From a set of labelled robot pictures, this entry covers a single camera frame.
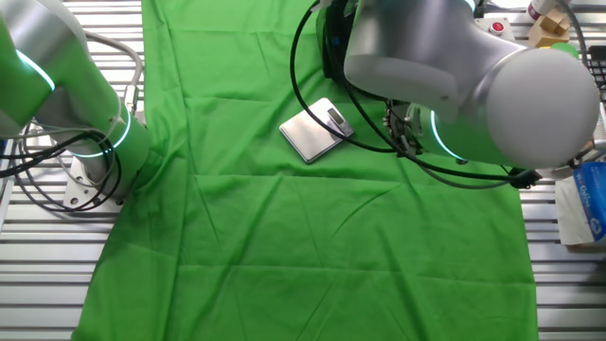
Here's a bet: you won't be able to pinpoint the black keyboard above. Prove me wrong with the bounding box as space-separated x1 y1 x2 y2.
586 45 606 103

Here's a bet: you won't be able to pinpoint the green cloth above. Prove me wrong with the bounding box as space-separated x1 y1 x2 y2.
70 0 540 341

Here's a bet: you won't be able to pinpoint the yellow box green button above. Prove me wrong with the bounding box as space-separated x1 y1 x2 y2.
548 41 581 61

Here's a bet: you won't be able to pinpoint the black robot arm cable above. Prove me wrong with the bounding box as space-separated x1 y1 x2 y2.
289 0 544 190

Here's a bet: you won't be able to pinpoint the blue tissue pack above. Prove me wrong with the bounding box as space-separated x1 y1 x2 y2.
553 160 606 247

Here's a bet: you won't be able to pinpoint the thick grey cable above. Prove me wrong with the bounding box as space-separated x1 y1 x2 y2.
84 31 145 115

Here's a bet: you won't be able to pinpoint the white cylinder with maroon band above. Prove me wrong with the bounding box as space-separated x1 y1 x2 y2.
526 0 569 21

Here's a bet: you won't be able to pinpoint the wooden blocks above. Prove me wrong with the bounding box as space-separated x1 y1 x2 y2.
527 8 572 48

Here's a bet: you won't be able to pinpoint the grey box small red button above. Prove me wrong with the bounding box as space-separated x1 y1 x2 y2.
474 16 516 43

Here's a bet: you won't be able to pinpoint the black cable bundle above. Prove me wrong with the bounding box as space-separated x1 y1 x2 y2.
0 130 123 213

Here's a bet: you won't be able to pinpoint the silver digital scale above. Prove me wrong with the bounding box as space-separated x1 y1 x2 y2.
278 97 355 165

